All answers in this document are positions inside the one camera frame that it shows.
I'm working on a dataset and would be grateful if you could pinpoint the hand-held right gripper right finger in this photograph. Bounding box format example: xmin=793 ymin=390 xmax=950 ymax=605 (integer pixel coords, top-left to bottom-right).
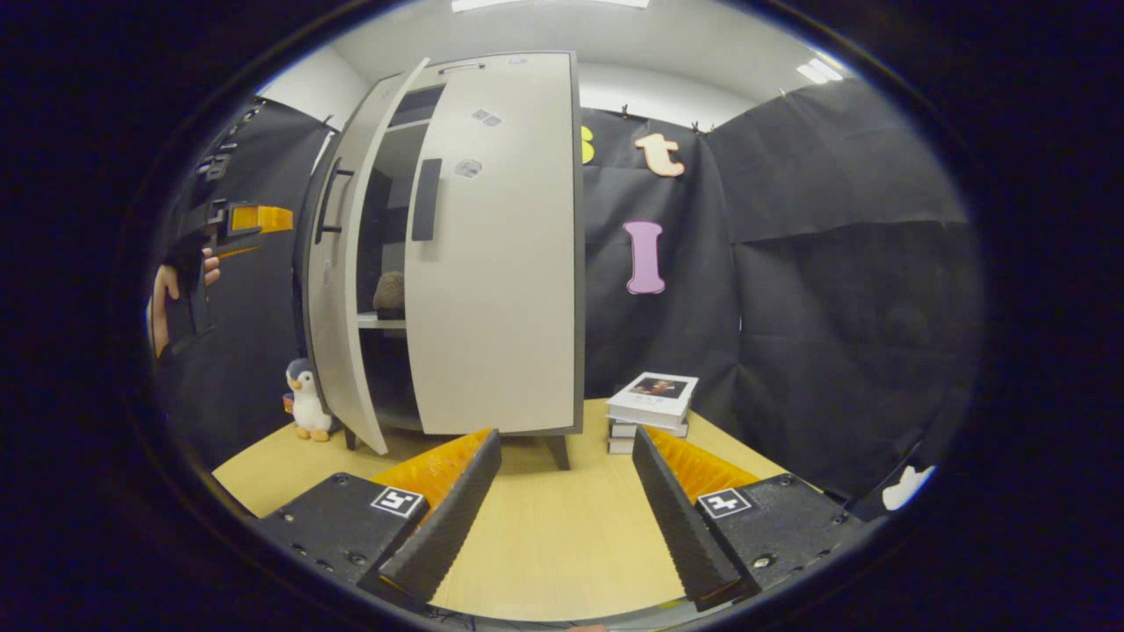
xmin=632 ymin=426 xmax=866 ymax=613

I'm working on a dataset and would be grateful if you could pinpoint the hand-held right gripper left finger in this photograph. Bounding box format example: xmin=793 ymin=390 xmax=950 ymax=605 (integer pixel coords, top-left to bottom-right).
xmin=259 ymin=428 xmax=503 ymax=607

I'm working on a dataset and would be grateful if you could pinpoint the white shoe cabinet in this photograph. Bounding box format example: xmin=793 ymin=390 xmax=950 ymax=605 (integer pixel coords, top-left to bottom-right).
xmin=338 ymin=51 xmax=587 ymax=470

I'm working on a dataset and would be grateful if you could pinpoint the white door with bar handle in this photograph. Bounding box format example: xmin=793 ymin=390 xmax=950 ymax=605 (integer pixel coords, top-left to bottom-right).
xmin=303 ymin=57 xmax=431 ymax=456

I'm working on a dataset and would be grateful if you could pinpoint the brown fuzzy shoe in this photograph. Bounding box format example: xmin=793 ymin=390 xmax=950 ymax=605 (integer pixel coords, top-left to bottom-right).
xmin=373 ymin=270 xmax=407 ymax=319

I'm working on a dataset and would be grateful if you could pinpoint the white book with photo cover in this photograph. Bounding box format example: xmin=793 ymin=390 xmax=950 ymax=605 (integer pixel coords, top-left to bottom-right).
xmin=606 ymin=371 xmax=701 ymax=431

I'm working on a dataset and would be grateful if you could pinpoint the penguin plush toy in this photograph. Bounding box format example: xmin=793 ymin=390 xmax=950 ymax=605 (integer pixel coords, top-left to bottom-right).
xmin=283 ymin=358 xmax=335 ymax=442

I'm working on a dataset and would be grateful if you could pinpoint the long ceiling light panel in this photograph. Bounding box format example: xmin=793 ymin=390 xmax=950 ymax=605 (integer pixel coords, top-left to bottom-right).
xmin=452 ymin=0 xmax=651 ymax=11

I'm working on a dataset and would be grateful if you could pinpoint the black bar door handle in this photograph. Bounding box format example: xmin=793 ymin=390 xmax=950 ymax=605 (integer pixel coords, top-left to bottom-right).
xmin=314 ymin=158 xmax=355 ymax=245

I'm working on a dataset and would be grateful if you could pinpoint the flat black door handle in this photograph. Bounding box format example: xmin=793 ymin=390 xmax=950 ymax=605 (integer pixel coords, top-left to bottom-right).
xmin=411 ymin=158 xmax=443 ymax=242

